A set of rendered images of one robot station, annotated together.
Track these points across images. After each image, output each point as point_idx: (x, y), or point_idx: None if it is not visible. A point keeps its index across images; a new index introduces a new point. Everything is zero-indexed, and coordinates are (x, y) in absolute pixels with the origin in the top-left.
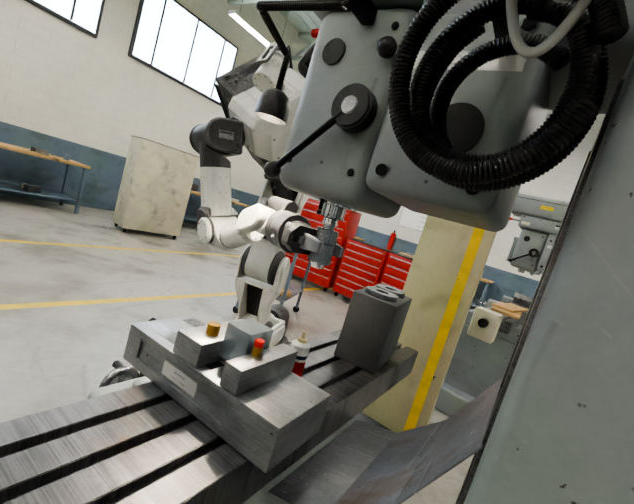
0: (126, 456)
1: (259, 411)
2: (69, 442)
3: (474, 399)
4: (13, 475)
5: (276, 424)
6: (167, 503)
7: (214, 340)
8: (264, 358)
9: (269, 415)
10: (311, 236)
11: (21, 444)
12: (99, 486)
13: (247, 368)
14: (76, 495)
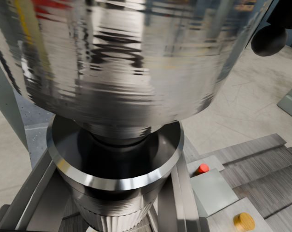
0: (240, 180)
1: (193, 147)
2: (269, 197)
3: (19, 95)
4: (277, 183)
5: (186, 137)
6: (219, 152)
7: (236, 205)
8: (192, 167)
9: (188, 143)
10: (185, 170)
11: (288, 206)
12: (245, 167)
13: (209, 156)
14: (251, 166)
